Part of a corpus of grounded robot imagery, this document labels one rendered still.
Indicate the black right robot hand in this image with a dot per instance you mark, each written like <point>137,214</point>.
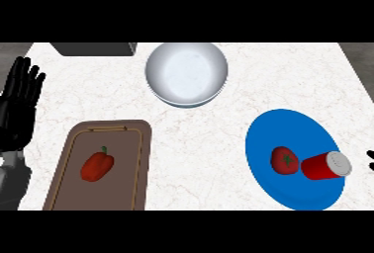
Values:
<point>371,159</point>

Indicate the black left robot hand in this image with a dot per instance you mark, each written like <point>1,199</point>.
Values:
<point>17,99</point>

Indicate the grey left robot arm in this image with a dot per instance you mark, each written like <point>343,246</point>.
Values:
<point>8,181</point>

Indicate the red can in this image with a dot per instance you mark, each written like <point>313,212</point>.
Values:
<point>323,166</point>

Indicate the blue plate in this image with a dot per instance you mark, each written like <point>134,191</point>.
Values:
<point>291,131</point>

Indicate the white bowl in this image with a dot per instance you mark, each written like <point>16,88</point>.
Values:
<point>186,74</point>

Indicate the red tomato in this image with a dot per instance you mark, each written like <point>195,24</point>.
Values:
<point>283,160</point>

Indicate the dark grey appliance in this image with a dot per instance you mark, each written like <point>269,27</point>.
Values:
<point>94,48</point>

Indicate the red bell pepper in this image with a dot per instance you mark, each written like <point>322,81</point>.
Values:
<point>96,166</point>

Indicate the brown cutting board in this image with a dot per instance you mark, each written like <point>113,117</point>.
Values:
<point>103,197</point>

